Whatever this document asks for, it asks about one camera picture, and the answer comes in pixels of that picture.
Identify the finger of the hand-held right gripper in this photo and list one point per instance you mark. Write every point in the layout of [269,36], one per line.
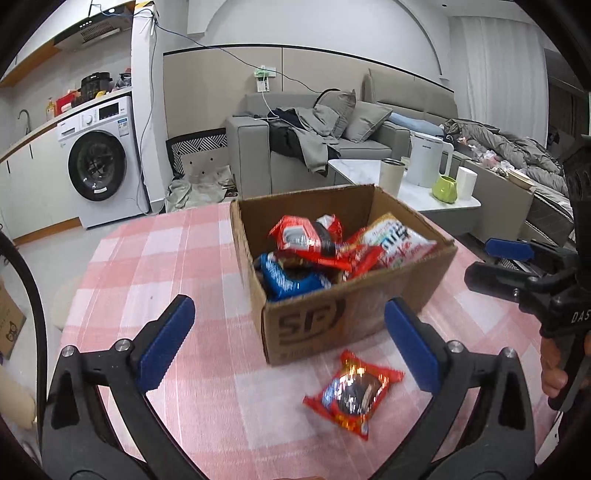
[494,274]
[508,249]

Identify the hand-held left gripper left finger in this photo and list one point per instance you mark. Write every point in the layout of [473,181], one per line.
[166,341]

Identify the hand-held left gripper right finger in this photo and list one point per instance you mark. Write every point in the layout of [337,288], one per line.
[413,346]

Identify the brown cardboard box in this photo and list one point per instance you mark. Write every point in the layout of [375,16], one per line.
[323,323]

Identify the white and red snack packet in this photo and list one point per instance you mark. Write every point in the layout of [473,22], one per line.
[399,240]

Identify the blue cookie packet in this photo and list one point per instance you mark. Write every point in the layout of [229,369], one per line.
[288,279]

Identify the person's right hand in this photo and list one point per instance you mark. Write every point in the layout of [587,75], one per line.
[553,369]

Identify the bed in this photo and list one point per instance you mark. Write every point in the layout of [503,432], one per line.
[545,217]

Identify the white cup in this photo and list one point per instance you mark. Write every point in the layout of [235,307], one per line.
[466,183]

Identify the pink plaid tablecloth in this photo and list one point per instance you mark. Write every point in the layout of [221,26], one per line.
[184,258]

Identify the green mug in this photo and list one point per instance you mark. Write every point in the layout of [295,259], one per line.
[444,189]

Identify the grey duvet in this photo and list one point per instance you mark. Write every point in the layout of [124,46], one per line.
[517,147]

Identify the white electric kettle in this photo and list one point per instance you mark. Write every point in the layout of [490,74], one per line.
[425,161]

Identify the beige tumbler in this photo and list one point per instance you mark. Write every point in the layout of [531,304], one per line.
[391,177]

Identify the grey floor cloth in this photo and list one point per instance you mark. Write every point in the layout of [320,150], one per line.
[198,191]

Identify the light blue blanket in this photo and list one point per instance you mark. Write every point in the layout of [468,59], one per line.
[415,124]

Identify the flat cardboard box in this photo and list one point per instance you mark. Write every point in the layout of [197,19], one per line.
[10,323]

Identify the beige rounded object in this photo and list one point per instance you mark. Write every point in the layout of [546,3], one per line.
[16,394]

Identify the white curtain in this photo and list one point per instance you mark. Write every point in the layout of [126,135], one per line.
[498,78]

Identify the white coffee table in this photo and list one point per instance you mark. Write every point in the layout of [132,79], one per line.
[355,170]

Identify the white washing machine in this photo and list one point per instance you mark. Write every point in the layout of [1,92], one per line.
[101,166]

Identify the grey pillow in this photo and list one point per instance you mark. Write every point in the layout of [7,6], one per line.
[337,113]
[367,122]

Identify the black patterned board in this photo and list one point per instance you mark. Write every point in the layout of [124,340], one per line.
[196,143]

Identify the white kitchen counter cabinet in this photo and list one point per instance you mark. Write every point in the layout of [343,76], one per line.
[37,184]

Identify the grey sofa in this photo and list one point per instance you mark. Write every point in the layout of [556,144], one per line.
[249,152]

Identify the grey jacket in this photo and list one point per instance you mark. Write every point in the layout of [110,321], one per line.
[318,143]

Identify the black garment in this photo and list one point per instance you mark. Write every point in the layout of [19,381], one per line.
[284,136]

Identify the red box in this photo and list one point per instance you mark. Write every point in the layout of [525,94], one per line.
[68,102]

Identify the yellow bottle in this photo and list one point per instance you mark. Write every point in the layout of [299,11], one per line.
[50,110]

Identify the black pressure cooker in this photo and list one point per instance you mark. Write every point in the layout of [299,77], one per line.
[96,86]

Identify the metal faucet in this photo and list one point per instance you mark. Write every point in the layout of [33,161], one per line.
[24,117]

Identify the range hood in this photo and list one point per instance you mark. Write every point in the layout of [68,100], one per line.
[92,27]

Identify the white wall power strip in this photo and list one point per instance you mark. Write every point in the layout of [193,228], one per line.
[264,78]

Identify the wooden wall cabinet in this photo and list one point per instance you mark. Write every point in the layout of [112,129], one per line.
[27,64]

